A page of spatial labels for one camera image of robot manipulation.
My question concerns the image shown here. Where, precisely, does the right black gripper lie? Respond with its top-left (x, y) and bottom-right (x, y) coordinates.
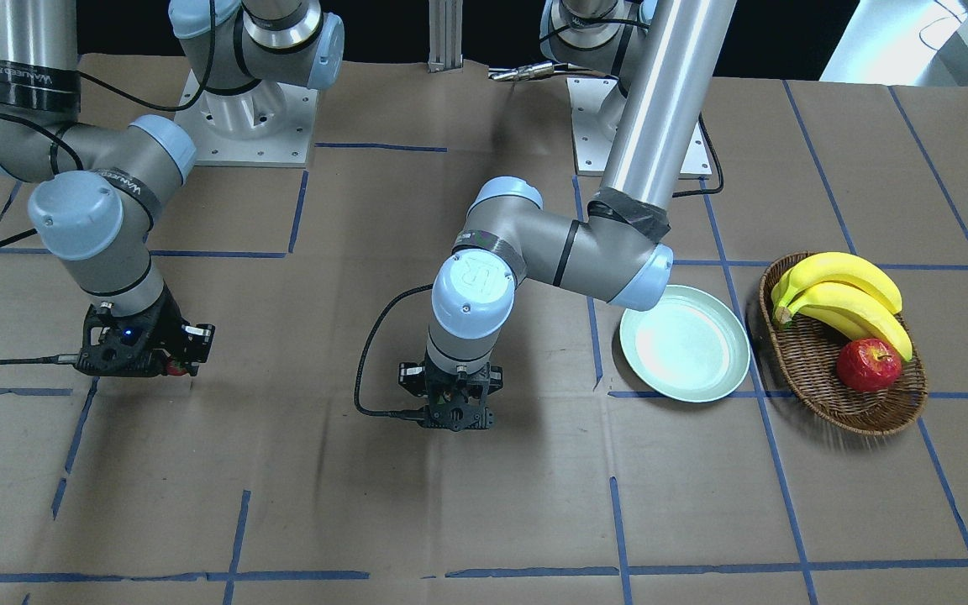
top-left (72, 287), bottom-right (215, 376)

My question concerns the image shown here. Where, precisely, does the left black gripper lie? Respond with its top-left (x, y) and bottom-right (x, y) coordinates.
top-left (398, 360), bottom-right (503, 432)

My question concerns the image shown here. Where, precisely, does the strawberry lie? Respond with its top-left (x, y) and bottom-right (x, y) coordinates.
top-left (165, 359), bottom-right (188, 376)

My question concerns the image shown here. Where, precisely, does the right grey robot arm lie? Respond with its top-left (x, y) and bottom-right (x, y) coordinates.
top-left (0, 1), bottom-right (345, 376)

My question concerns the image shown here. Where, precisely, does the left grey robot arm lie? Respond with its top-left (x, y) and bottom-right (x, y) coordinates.
top-left (387, 1), bottom-right (736, 430)

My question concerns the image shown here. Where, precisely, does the light green plate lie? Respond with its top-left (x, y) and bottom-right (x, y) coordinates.
top-left (618, 284), bottom-right (750, 403)

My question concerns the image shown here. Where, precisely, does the brown wicker basket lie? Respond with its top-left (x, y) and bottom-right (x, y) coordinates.
top-left (746, 251), bottom-right (930, 437)

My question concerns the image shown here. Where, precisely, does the yellow banana bunch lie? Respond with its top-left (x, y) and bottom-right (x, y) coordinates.
top-left (770, 251), bottom-right (914, 361)

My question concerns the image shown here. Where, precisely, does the red apple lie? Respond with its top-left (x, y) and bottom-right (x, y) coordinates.
top-left (836, 338), bottom-right (904, 393)

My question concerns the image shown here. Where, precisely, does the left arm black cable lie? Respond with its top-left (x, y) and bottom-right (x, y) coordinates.
top-left (354, 284), bottom-right (436, 418)

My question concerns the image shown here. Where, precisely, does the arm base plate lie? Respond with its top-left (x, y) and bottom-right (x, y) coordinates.
top-left (174, 81), bottom-right (320, 168)
top-left (567, 77), bottom-right (713, 180)

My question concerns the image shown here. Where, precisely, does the aluminium frame post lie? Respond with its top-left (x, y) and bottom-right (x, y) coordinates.
top-left (427, 0), bottom-right (464, 73)

